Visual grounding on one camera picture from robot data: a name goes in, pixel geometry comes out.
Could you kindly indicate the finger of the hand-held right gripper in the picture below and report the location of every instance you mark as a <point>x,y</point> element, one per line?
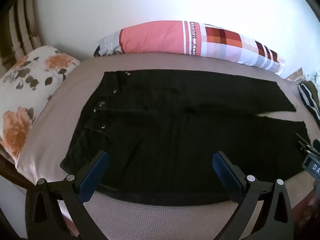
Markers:
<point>311,148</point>

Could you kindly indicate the black pants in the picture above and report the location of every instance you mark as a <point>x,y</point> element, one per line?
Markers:
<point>162,135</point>

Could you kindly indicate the dark striped cloth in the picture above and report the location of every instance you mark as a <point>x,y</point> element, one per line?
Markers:
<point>310,97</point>

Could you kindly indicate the beige bed mattress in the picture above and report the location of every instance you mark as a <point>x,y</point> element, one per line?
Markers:
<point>150,217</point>

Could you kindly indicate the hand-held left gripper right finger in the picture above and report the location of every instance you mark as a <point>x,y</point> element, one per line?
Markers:
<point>226,175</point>

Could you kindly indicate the brown bed frame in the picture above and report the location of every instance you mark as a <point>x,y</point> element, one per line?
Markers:
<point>10,170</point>

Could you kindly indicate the pink plaid bolster pillow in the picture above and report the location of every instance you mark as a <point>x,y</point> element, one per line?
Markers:
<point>155,37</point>

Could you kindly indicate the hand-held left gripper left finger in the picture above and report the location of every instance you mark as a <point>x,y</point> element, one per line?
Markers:
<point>93,175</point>

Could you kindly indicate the beige striped curtain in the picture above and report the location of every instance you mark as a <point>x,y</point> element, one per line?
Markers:
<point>22,30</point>

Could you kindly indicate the white floral pillow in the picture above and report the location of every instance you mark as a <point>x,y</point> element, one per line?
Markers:
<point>30,80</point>

